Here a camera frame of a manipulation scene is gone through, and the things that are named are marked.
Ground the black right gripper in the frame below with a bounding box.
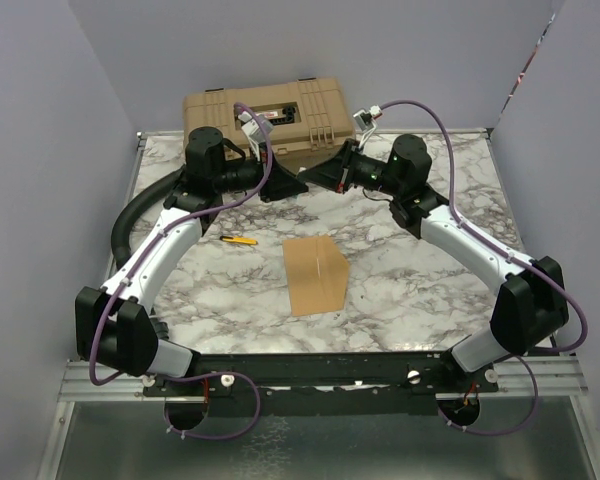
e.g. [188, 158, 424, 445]
[299, 139, 403, 198]

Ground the brown paper envelope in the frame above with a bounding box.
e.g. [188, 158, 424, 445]
[283, 235, 350, 317]

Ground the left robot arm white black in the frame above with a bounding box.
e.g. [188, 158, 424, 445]
[75, 116, 274, 395]

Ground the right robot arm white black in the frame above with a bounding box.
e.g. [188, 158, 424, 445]
[298, 134, 568, 391]

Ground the tan plastic toolbox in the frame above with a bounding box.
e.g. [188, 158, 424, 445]
[182, 77, 355, 174]

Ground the yellow black utility knife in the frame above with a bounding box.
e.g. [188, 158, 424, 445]
[220, 235, 258, 246]

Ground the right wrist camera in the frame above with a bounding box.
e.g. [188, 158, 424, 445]
[353, 105, 383, 151]

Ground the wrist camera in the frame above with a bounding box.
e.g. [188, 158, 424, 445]
[353, 105, 383, 151]
[238, 111, 273, 144]

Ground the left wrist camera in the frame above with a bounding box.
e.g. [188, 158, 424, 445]
[238, 111, 273, 144]

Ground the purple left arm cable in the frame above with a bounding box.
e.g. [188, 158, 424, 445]
[88, 101, 275, 441]

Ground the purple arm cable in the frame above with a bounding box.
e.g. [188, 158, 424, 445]
[88, 101, 275, 441]
[379, 98, 590, 435]

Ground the black corrugated hose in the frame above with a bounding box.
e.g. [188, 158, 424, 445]
[110, 167, 186, 266]

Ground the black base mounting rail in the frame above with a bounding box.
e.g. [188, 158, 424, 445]
[140, 352, 498, 419]

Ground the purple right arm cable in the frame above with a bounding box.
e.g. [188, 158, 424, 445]
[379, 98, 590, 435]

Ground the aluminium extrusion frame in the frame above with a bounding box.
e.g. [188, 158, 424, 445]
[34, 130, 589, 480]

